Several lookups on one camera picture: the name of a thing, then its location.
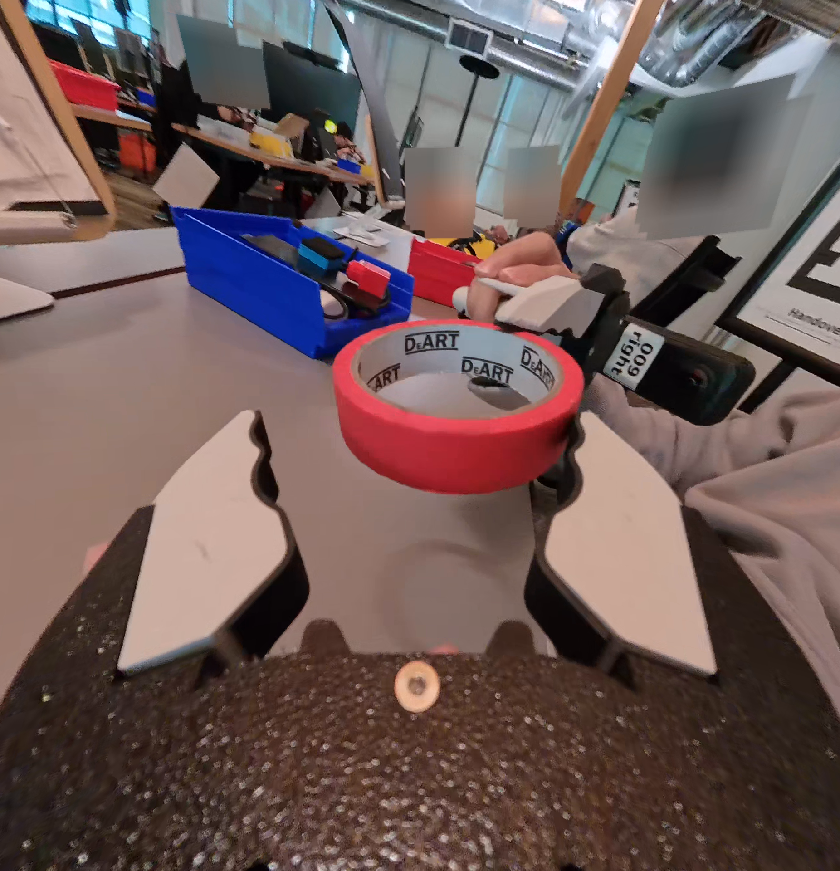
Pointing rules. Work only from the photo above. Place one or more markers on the blue plastic bin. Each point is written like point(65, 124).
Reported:
point(257, 292)

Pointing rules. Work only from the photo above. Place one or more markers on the person's right forearm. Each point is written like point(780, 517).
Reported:
point(767, 476)

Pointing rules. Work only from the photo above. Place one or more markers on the silver air duct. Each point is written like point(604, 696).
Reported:
point(706, 54)

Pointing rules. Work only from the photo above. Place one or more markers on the person's right hand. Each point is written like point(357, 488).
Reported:
point(522, 262)

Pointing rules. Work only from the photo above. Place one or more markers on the long wooden work table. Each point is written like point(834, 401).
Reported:
point(229, 144)

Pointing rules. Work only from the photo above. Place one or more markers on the brown cardboard piece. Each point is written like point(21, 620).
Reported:
point(274, 248)

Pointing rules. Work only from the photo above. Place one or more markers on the small red block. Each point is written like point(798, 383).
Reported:
point(369, 277)

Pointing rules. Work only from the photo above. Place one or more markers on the white papers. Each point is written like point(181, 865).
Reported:
point(365, 235)

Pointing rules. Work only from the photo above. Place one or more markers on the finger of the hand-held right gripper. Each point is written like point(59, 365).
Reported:
point(549, 306)
point(498, 394)

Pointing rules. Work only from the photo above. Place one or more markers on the grey desk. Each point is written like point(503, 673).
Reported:
point(86, 422)

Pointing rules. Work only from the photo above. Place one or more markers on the yellow storage bin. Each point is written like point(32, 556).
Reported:
point(270, 143)

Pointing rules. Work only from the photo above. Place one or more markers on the red tape roll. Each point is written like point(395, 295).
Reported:
point(447, 449)

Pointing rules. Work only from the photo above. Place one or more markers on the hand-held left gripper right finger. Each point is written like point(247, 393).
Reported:
point(624, 544)

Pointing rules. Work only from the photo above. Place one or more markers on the black panel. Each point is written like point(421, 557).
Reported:
point(311, 88)

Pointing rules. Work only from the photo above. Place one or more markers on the red storage bin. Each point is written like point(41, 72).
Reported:
point(86, 88)

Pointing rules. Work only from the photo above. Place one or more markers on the black framed white poster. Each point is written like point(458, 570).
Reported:
point(801, 299)

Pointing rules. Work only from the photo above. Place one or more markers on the orange box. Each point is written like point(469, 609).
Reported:
point(135, 151)

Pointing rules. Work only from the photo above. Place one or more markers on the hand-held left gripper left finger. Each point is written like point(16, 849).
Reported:
point(202, 544)

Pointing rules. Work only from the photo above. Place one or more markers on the small blue storage bin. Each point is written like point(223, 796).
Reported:
point(348, 167)

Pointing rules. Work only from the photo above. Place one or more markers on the black floor lamp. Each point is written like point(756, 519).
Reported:
point(478, 67)

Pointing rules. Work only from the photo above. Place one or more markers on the wooden post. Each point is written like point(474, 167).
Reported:
point(607, 102)

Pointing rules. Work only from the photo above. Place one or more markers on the white ceiling vent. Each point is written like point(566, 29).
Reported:
point(469, 37)

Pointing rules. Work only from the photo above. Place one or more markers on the white board base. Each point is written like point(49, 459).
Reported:
point(12, 299)

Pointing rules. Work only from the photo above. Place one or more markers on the red plastic bin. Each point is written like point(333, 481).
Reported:
point(437, 275)

